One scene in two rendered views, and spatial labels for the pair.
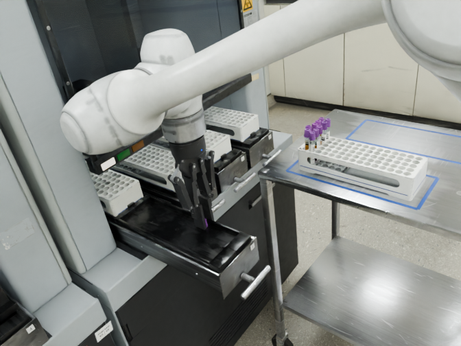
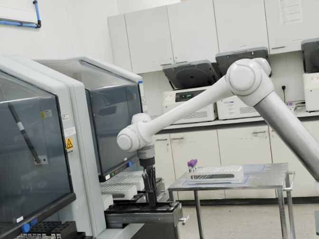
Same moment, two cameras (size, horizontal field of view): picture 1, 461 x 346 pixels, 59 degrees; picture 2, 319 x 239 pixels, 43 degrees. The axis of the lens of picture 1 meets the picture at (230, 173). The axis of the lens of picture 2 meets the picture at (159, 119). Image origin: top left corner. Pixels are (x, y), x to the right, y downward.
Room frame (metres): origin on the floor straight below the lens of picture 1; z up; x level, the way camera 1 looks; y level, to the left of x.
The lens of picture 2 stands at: (-1.03, 0.70, 1.41)
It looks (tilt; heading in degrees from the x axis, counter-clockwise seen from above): 6 degrees down; 338
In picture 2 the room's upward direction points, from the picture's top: 8 degrees counter-clockwise
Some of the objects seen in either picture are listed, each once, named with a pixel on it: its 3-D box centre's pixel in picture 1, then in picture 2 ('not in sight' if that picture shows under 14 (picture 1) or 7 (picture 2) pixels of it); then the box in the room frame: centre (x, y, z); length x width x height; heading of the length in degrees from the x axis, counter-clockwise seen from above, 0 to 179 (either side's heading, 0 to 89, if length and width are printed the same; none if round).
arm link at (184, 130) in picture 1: (183, 123); (145, 151); (0.77, 0.08, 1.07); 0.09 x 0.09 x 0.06
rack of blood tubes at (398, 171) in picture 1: (358, 163); (214, 175); (0.86, -0.32, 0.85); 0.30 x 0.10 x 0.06; 46
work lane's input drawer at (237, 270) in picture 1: (141, 220); (116, 214); (0.86, 0.25, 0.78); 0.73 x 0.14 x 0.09; 48
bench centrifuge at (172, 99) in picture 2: not in sight; (192, 91); (2.95, -1.31, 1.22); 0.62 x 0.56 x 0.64; 136
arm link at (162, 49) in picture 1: (167, 74); (141, 129); (0.76, 0.09, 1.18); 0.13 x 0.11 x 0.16; 140
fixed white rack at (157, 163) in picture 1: (150, 165); (108, 194); (1.05, 0.23, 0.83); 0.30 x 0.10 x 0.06; 48
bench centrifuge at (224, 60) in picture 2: not in sight; (245, 82); (2.56, -1.75, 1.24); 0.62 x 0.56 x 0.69; 139
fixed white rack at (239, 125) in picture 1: (215, 122); (131, 178); (1.27, 0.02, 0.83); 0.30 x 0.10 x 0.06; 48
